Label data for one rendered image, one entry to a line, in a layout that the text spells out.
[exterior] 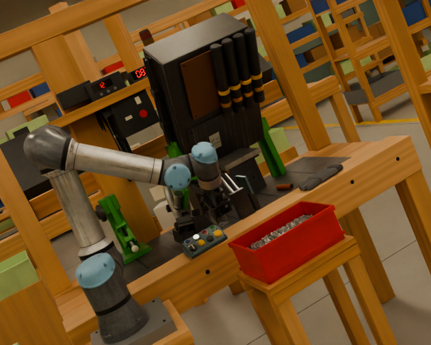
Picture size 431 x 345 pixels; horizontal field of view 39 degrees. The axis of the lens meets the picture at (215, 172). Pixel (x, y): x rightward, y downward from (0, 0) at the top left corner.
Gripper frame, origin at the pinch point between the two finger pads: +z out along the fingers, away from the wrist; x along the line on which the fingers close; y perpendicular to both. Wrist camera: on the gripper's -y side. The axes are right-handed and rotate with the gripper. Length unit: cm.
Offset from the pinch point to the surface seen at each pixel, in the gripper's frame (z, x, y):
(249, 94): -21.4, 35.4, -27.1
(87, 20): -36, 4, -101
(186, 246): 7.5, -12.2, -2.4
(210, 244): 7.5, -4.8, 2.0
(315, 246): -3.3, 18.0, 32.9
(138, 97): -11, 7, -71
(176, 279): 11.0, -21.5, 5.2
